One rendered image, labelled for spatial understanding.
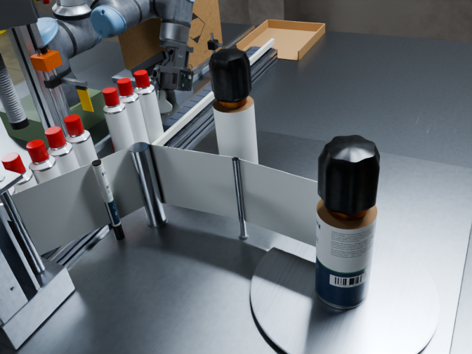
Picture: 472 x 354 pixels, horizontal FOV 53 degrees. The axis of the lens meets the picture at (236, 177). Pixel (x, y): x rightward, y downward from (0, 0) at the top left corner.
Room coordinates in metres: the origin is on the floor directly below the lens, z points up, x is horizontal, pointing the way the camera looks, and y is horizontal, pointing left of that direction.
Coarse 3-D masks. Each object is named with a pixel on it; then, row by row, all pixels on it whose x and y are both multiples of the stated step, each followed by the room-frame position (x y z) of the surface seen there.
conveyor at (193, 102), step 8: (256, 48) 1.68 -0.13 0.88; (272, 48) 1.66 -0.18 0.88; (248, 56) 1.62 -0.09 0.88; (264, 56) 1.60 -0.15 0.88; (256, 64) 1.54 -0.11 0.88; (208, 88) 1.39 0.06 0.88; (200, 96) 1.34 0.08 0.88; (192, 104) 1.29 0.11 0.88; (208, 104) 1.28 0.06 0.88; (184, 112) 1.24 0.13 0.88; (200, 112) 1.23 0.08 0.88; (168, 120) 1.21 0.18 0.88; (176, 120) 1.20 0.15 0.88; (192, 120) 1.19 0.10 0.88; (168, 128) 1.16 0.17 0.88; (184, 128) 1.15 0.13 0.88; (176, 136) 1.11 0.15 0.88; (168, 144) 1.07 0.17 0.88; (56, 248) 0.72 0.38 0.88; (48, 256) 0.70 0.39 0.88
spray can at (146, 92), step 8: (136, 72) 1.08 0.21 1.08; (144, 72) 1.08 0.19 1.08; (136, 80) 1.07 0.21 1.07; (144, 80) 1.07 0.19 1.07; (136, 88) 1.07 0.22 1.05; (144, 88) 1.07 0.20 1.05; (152, 88) 1.07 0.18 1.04; (144, 96) 1.06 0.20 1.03; (152, 96) 1.07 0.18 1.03; (144, 104) 1.06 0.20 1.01; (152, 104) 1.06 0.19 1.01; (144, 112) 1.06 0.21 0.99; (152, 112) 1.06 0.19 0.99; (144, 120) 1.06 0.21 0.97; (152, 120) 1.06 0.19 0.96; (160, 120) 1.08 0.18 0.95; (152, 128) 1.06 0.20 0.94; (160, 128) 1.07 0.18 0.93; (152, 136) 1.06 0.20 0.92
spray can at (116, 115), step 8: (112, 88) 1.00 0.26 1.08; (104, 96) 0.99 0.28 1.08; (112, 96) 0.98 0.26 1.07; (112, 104) 0.98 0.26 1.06; (120, 104) 1.00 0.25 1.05; (104, 112) 0.98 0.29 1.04; (112, 112) 0.97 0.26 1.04; (120, 112) 0.98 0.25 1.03; (112, 120) 0.97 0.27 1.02; (120, 120) 0.98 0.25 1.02; (128, 120) 1.00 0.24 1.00; (112, 128) 0.98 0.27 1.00; (120, 128) 0.98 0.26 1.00; (128, 128) 0.99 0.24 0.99; (112, 136) 0.98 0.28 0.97; (120, 136) 0.97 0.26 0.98; (128, 136) 0.98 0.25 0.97; (120, 144) 0.97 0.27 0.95; (128, 144) 0.98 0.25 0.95
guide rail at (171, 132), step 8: (272, 40) 1.65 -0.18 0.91; (264, 48) 1.59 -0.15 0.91; (256, 56) 1.54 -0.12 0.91; (208, 96) 1.26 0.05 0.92; (200, 104) 1.22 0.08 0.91; (192, 112) 1.18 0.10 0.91; (184, 120) 1.14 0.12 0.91; (176, 128) 1.10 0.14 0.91; (160, 136) 1.06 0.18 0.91; (168, 136) 1.07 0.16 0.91; (160, 144) 1.04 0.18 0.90
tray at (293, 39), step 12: (264, 24) 2.00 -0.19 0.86; (276, 24) 2.01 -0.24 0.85; (288, 24) 1.98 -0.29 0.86; (300, 24) 1.95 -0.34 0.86; (312, 24) 1.92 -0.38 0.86; (324, 24) 1.89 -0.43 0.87; (252, 36) 1.89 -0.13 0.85; (264, 36) 1.93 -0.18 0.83; (276, 36) 1.92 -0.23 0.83; (288, 36) 1.90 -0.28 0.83; (300, 36) 1.88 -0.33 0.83; (312, 36) 1.87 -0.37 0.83; (240, 48) 1.80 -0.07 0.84; (276, 48) 1.78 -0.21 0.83; (288, 48) 1.76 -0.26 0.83; (300, 48) 1.66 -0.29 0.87
